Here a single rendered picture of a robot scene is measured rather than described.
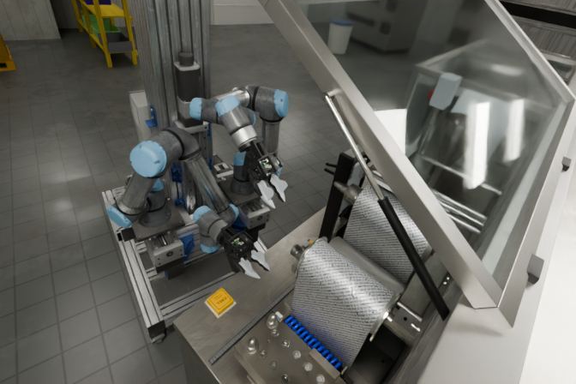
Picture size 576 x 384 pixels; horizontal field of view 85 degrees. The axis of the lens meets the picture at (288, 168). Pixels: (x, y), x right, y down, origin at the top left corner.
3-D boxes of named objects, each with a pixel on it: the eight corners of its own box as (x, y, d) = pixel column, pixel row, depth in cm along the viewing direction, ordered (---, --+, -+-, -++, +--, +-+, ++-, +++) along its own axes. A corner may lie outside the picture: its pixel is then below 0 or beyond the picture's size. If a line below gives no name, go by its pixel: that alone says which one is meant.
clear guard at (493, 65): (481, -9, 112) (482, -10, 112) (571, 103, 107) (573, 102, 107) (277, -2, 45) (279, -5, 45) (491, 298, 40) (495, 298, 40)
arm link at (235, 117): (239, 95, 101) (231, 91, 92) (255, 125, 101) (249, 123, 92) (219, 108, 102) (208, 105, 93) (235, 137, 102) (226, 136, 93)
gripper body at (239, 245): (238, 251, 103) (215, 231, 109) (237, 267, 108) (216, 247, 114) (255, 239, 108) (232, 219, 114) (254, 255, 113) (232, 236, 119)
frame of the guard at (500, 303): (465, -3, 120) (484, -20, 114) (558, 115, 114) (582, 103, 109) (231, 16, 47) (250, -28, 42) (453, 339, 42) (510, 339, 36)
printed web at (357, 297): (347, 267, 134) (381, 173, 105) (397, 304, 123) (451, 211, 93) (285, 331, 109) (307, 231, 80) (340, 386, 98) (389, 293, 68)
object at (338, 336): (291, 312, 103) (297, 279, 92) (350, 368, 91) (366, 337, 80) (289, 313, 103) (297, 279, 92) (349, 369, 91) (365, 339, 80)
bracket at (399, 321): (399, 309, 80) (401, 305, 79) (420, 326, 77) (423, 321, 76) (390, 322, 77) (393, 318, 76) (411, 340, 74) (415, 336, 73)
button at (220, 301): (222, 291, 119) (222, 287, 118) (234, 303, 116) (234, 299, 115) (207, 303, 115) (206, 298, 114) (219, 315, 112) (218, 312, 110)
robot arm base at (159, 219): (135, 212, 157) (131, 197, 152) (165, 202, 165) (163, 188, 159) (143, 231, 148) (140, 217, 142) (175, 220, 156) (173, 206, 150)
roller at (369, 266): (335, 253, 113) (342, 230, 106) (399, 301, 100) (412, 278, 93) (315, 272, 105) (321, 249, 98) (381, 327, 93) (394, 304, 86)
